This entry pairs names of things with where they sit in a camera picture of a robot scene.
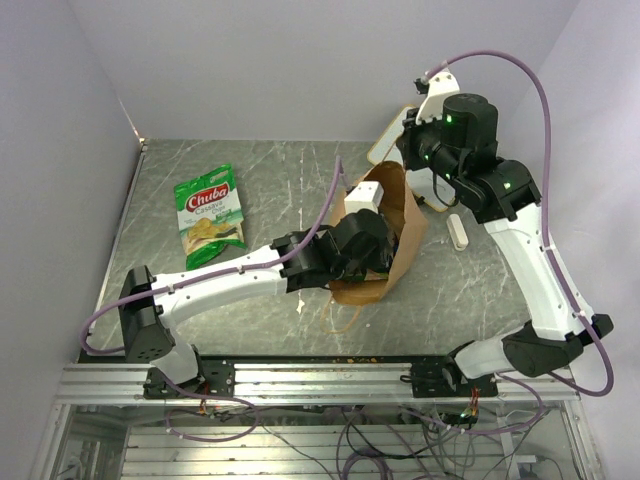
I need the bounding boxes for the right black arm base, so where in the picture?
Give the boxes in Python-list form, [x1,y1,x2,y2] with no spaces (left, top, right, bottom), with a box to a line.
[399,341,499,398]

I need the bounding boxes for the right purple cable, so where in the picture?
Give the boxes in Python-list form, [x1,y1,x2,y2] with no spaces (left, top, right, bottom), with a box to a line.
[424,48,615,399]

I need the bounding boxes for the white whiteboard eraser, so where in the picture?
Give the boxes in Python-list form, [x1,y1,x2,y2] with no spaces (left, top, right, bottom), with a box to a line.
[446,214,469,251]

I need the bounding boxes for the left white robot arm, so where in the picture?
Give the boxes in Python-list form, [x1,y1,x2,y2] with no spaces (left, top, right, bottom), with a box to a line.
[118,209,396,397]

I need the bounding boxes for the brown paper bag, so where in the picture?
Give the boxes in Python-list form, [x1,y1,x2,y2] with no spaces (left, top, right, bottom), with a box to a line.
[325,161,428,318]

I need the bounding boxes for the aluminium frame rail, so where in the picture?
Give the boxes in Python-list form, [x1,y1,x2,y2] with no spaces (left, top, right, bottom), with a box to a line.
[55,361,576,406]

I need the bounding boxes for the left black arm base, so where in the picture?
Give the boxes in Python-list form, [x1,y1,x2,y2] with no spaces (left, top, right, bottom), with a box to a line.
[143,360,235,400]

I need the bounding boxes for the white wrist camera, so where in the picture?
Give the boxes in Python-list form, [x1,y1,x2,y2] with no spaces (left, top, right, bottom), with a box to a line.
[414,69,460,125]
[344,181,384,214]

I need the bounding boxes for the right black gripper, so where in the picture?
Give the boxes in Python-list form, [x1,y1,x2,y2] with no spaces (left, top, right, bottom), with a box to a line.
[397,103,466,187]

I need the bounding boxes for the small whiteboard wooden frame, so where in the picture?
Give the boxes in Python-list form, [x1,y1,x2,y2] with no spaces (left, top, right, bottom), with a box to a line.
[366,103,459,214]

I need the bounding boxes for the green Chuba chips bag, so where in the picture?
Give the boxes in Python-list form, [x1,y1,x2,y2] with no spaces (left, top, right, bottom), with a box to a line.
[173,164,246,271]

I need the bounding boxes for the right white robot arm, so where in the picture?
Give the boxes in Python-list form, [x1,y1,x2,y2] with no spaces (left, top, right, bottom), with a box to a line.
[396,93,614,396]

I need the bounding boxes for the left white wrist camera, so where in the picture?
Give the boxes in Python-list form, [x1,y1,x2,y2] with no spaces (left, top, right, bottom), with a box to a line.
[344,181,384,214]

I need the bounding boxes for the colourful snack packets in bag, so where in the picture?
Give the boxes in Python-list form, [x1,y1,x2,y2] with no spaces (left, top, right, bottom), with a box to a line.
[344,234,398,283]

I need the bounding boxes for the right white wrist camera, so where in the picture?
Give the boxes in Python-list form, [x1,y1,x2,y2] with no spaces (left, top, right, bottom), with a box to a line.
[414,69,460,125]

